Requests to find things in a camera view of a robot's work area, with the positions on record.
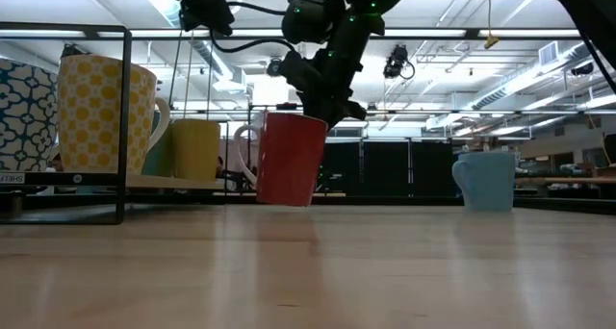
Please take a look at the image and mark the white mug yellow dots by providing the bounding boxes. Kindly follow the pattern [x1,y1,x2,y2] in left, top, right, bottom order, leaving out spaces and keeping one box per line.
[56,54,171,175]

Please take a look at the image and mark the teal mug white handle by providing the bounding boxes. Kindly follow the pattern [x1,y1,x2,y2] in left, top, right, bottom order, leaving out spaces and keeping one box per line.
[141,110,174,178]

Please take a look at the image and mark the round black ceiling camera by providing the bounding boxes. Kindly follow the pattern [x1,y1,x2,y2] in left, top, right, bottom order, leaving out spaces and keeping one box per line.
[265,57,285,78]

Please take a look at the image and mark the wooden shelf black wire frame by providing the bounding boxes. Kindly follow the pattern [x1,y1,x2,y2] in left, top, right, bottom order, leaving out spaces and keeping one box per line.
[0,22,230,226]

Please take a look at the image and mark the black rig camera with cable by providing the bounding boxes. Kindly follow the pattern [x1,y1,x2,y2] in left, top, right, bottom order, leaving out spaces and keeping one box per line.
[383,43,416,80]

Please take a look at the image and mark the black ceiling device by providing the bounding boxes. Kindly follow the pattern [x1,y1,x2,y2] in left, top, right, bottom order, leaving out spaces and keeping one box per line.
[570,62,596,78]

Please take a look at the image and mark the black partition panels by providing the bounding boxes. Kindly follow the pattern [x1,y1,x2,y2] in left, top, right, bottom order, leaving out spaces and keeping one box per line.
[321,137,457,198]

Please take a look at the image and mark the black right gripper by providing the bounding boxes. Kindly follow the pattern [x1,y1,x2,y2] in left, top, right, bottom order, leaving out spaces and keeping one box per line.
[277,13,387,131]

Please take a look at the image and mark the wooden background table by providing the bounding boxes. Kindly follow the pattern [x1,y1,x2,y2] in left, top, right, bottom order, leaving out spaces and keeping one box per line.
[514,174,616,187]

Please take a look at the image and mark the light blue mug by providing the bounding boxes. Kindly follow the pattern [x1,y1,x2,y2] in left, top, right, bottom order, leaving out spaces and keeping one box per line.
[450,150,517,213]

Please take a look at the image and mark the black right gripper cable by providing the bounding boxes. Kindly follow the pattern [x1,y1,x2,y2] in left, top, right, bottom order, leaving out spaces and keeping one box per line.
[209,0,295,54]

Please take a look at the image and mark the white mug blue pattern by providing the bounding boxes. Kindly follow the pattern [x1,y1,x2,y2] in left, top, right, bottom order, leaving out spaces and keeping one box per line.
[0,58,59,172]

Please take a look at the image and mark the white ceiling vent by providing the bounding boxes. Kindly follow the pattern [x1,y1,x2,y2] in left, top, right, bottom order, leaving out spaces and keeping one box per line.
[538,40,559,66]

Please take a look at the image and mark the mustard yellow mug white handle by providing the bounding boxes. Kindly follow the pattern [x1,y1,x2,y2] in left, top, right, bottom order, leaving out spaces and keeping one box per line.
[170,118,221,182]

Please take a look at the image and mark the red mug white handle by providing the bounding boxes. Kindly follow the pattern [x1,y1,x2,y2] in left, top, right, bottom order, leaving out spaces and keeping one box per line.
[233,111,329,209]

